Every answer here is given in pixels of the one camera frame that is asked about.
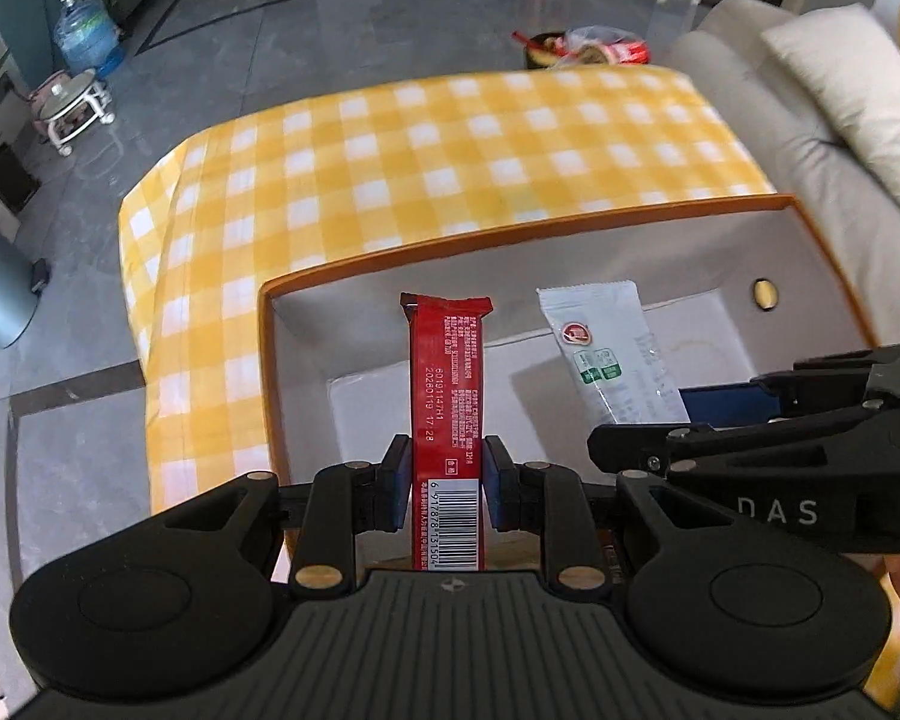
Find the yellow checked tablecloth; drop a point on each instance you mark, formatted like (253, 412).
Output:
(420, 165)

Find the clear bag with red packet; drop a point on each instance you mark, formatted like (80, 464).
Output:
(615, 49)

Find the grey pedal bin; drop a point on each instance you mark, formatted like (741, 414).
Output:
(0, 285)

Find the potted long-leaf plant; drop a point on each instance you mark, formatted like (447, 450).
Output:
(11, 180)

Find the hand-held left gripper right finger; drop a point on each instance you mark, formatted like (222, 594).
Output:
(499, 487)

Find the white green-label snack packet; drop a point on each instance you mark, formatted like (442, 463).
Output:
(607, 360)

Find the blue water bottle with pump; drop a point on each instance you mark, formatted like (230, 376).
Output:
(86, 37)

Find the long red snack bar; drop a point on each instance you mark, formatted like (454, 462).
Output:
(446, 390)

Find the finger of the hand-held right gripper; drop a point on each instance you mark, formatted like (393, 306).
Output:
(720, 401)
(630, 446)

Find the beige pillow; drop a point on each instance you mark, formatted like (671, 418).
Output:
(847, 82)

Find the orange cardboard box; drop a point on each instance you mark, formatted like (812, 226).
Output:
(330, 420)

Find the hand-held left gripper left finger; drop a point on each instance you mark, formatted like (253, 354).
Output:
(397, 484)

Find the pink white rolling stool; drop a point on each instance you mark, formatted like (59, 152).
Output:
(71, 101)

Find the grey sofa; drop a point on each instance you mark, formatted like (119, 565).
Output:
(795, 150)

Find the dark bowl with red chopsticks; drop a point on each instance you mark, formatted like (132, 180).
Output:
(540, 52)

